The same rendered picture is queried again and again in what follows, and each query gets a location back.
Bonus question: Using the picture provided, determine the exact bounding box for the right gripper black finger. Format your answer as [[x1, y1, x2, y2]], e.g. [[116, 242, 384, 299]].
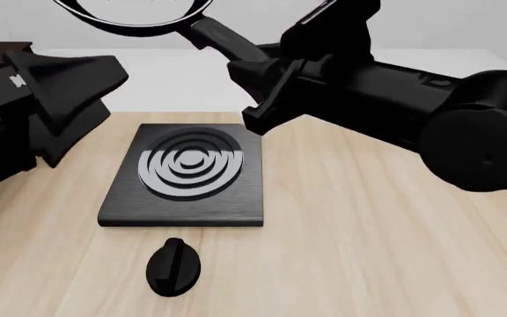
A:
[[253, 41, 301, 67], [225, 61, 288, 112]]

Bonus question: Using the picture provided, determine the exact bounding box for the round black stove knob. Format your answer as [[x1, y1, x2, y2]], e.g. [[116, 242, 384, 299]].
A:
[[145, 237, 202, 296]]

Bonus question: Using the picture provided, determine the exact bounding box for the flat black stove plate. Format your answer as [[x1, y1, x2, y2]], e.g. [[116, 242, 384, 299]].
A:
[[97, 122, 266, 229]]

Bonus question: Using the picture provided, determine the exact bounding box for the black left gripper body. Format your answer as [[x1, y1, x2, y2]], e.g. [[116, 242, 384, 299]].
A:
[[0, 64, 40, 115]]

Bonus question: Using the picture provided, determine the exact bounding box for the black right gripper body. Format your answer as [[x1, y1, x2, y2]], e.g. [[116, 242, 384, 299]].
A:
[[241, 58, 310, 137]]

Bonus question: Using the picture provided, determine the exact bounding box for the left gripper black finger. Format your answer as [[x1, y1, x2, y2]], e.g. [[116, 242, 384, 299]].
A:
[[4, 51, 130, 137], [27, 98, 113, 170]]

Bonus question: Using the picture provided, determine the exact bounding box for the black frying pan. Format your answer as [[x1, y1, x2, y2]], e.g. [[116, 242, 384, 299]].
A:
[[53, 0, 264, 69]]

